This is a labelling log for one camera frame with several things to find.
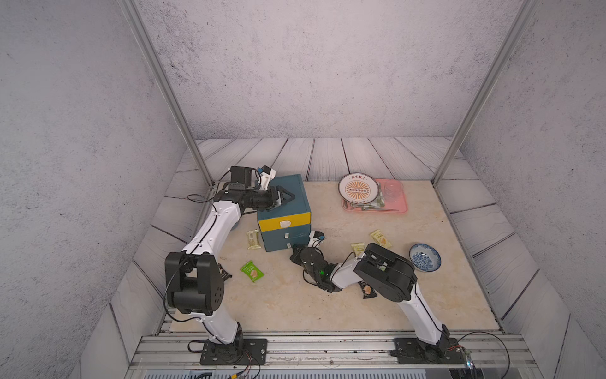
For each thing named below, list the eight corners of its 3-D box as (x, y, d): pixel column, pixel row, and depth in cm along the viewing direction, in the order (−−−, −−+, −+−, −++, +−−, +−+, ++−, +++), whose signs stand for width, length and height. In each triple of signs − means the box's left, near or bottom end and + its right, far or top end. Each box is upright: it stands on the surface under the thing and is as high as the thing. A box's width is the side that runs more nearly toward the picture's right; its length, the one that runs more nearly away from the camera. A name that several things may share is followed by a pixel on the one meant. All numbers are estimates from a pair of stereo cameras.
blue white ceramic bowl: (411, 272, 92) (415, 267, 88) (405, 249, 98) (408, 243, 94) (439, 272, 92) (444, 266, 88) (430, 249, 98) (435, 243, 94)
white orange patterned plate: (340, 204, 113) (340, 199, 111) (337, 176, 126) (337, 172, 123) (381, 204, 113) (382, 199, 111) (374, 176, 126) (375, 172, 123)
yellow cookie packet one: (249, 250, 99) (247, 246, 97) (248, 234, 104) (247, 231, 102) (260, 248, 100) (259, 244, 98) (259, 232, 105) (258, 229, 103)
